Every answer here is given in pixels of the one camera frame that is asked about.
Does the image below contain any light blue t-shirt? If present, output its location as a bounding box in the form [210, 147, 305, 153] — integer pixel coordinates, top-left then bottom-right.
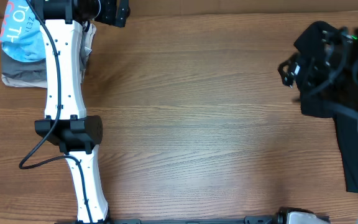
[0, 0, 45, 63]

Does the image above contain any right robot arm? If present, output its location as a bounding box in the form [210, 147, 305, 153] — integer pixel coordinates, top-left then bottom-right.
[278, 21, 358, 221]

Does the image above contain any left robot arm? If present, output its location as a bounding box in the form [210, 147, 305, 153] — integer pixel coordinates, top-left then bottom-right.
[19, 0, 131, 223]

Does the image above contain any black unfolded garment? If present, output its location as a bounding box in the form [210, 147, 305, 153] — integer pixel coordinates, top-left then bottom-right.
[294, 21, 358, 193]

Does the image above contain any beige folded garment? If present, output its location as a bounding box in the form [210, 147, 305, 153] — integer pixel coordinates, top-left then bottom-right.
[1, 21, 98, 89]

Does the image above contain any grey folded garment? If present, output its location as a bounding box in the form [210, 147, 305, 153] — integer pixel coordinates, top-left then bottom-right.
[1, 50, 47, 82]

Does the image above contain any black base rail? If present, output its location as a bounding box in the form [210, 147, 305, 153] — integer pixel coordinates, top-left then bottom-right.
[54, 207, 332, 224]

